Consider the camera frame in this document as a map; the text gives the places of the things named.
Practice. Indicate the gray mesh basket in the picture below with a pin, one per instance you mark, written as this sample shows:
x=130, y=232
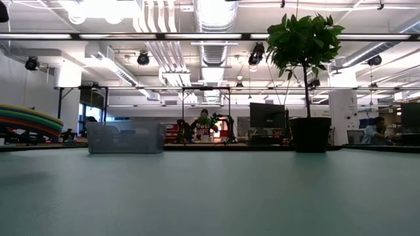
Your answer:
x=124, y=141

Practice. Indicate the person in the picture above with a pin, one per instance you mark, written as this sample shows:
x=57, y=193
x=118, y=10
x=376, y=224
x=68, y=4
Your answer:
x=204, y=129
x=370, y=132

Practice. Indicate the black computer monitor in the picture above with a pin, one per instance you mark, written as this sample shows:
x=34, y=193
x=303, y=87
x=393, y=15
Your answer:
x=267, y=114
x=410, y=114

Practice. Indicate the black ceiling spotlight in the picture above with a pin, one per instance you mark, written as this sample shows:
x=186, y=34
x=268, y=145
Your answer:
x=374, y=60
x=256, y=54
x=31, y=63
x=143, y=58

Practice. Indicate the black plant pot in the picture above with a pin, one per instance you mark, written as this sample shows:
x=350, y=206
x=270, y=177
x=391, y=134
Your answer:
x=310, y=134

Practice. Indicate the green leafy plant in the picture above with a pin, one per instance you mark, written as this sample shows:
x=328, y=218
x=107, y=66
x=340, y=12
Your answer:
x=302, y=42

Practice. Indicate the gray office chair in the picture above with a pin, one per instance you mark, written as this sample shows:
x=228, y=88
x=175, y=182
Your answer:
x=356, y=136

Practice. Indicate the rainbow stacked foam mats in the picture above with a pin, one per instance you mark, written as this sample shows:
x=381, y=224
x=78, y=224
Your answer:
x=29, y=121

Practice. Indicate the black background station frame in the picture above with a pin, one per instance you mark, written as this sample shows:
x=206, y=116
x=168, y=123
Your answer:
x=206, y=88

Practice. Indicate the black overhead frame bar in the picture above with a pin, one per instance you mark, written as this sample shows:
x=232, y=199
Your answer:
x=160, y=36

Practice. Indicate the silver ceiling duct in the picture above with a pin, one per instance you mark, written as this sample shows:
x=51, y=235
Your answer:
x=215, y=19

